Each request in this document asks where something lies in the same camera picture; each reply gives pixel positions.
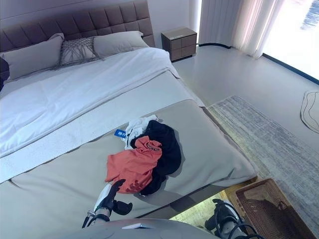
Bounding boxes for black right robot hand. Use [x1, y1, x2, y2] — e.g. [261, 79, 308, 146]
[204, 198, 241, 236]

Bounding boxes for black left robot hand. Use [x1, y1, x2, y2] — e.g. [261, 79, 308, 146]
[94, 179, 133, 216]

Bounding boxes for orange garment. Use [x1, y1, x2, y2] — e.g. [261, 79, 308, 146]
[104, 135, 163, 194]

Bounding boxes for white garment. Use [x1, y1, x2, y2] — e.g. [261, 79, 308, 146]
[121, 115, 158, 150]

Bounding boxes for black garment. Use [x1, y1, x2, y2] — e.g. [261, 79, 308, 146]
[139, 119, 182, 196]

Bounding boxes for brown upholstered bed base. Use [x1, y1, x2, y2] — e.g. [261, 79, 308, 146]
[134, 176, 259, 220]

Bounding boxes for brown wicker basket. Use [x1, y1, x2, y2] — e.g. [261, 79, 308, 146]
[235, 178, 317, 239]

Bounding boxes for large bed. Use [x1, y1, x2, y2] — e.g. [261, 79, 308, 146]
[0, 99, 260, 239]

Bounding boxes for grey robot torso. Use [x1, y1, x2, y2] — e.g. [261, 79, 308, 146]
[67, 219, 215, 239]

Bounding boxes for white textured blanket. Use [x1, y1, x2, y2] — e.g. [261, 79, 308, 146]
[0, 67, 207, 185]

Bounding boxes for grey striped rug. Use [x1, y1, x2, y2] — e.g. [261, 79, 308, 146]
[206, 95, 319, 225]

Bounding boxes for white duvet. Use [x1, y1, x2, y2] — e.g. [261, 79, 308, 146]
[0, 47, 180, 157]

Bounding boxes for white round mat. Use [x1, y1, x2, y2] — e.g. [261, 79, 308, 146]
[300, 90, 319, 130]

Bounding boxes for grey patterned cushion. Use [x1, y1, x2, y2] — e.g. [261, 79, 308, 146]
[59, 36, 105, 67]

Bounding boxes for large beige pillow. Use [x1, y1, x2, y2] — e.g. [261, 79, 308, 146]
[92, 30, 150, 59]
[0, 33, 65, 81]

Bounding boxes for brown nightstand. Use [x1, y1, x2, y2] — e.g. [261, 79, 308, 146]
[160, 26, 198, 62]

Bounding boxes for brown tufted headboard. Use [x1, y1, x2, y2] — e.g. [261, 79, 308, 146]
[0, 0, 156, 80]

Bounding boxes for sheer white curtain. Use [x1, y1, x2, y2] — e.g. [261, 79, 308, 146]
[199, 0, 285, 59]

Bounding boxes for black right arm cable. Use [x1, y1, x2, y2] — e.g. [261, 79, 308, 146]
[214, 201, 257, 239]

